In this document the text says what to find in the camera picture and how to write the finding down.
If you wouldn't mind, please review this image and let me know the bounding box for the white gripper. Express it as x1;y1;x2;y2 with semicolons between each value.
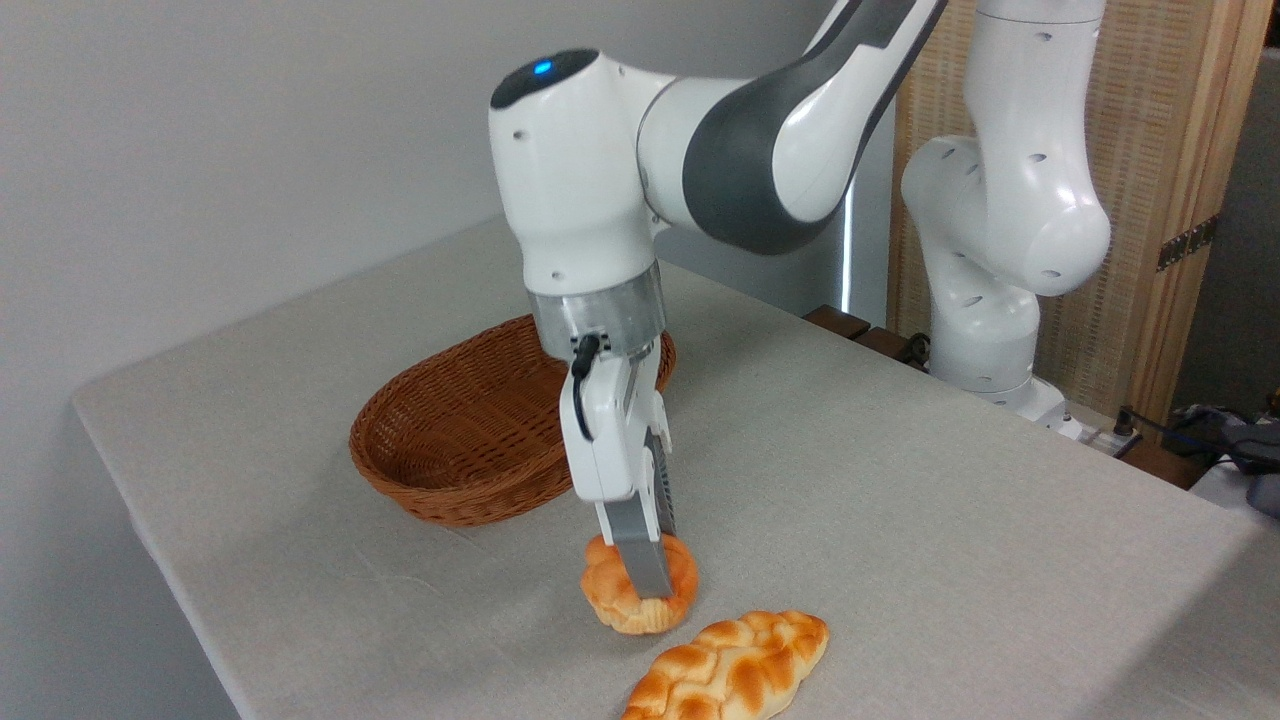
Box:
560;345;677;601

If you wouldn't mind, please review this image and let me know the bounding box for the round knotted bread bun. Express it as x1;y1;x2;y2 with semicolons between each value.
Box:
580;533;699;635

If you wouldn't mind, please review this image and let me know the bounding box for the long braided bread loaf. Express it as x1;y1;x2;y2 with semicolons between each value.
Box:
620;610;830;720

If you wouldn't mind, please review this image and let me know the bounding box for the brown wicker oval basket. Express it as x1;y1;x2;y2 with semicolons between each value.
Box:
349;314;677;529

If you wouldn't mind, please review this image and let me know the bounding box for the grey tablecloth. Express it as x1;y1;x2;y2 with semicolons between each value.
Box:
72;215;1280;720

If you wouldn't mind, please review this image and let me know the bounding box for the dark grey bag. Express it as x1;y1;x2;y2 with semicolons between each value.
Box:
1170;403;1280;519

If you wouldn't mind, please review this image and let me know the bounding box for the dark metal hinge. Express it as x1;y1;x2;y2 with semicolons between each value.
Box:
1157;215;1219;273

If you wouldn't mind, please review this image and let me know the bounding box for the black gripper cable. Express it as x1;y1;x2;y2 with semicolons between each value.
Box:
570;334;603;441

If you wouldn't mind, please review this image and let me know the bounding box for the black plug with cable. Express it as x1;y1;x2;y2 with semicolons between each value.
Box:
1113;405;1201;446

